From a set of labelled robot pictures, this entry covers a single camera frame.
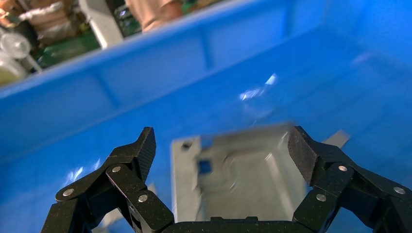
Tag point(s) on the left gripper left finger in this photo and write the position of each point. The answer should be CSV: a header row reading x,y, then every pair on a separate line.
x,y
128,167

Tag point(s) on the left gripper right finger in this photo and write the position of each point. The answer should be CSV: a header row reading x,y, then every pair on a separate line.
x,y
334,173

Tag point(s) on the bent sheet metal bracket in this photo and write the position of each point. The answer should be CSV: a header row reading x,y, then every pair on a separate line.
x,y
244,180

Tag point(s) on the brown tape scrap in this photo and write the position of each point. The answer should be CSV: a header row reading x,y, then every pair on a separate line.
x,y
336,139

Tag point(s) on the blue plastic bin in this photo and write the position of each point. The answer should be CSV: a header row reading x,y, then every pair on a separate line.
x,y
225,64

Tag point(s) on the tan fabric bundle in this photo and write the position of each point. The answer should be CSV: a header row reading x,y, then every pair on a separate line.
x,y
154,13

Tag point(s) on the white metal frame post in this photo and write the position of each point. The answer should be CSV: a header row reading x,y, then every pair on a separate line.
x,y
99,21

